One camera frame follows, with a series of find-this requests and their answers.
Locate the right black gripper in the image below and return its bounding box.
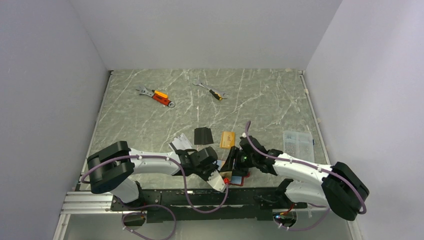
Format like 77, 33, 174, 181
220, 145, 258, 177

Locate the single gold VIP card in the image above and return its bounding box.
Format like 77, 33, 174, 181
220, 159, 234, 181

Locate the red leather card holder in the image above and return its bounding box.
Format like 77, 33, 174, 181
215, 160, 250, 187

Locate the orange gold card stack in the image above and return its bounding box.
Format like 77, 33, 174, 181
219, 131, 236, 149

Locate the black VIP card stack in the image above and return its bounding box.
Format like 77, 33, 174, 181
194, 127, 214, 145

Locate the silver VIP card stack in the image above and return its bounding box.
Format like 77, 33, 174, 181
168, 133, 193, 152

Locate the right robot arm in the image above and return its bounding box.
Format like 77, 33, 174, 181
226, 135, 370, 221

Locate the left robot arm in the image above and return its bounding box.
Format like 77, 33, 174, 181
81, 141, 226, 210

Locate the clear plastic parts box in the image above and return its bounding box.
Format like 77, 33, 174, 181
282, 130, 315, 163

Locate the orange red adjustable wrench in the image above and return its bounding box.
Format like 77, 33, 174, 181
135, 85, 175, 108

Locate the black aluminium base frame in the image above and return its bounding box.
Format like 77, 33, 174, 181
60, 187, 354, 223

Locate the black yellow handled wrench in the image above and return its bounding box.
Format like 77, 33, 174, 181
192, 79, 228, 101

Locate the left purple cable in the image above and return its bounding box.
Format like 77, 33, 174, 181
80, 154, 230, 240

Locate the purple cable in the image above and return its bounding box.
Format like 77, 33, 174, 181
244, 120, 368, 232
80, 154, 230, 240

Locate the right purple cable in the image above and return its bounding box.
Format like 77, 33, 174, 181
244, 120, 368, 232

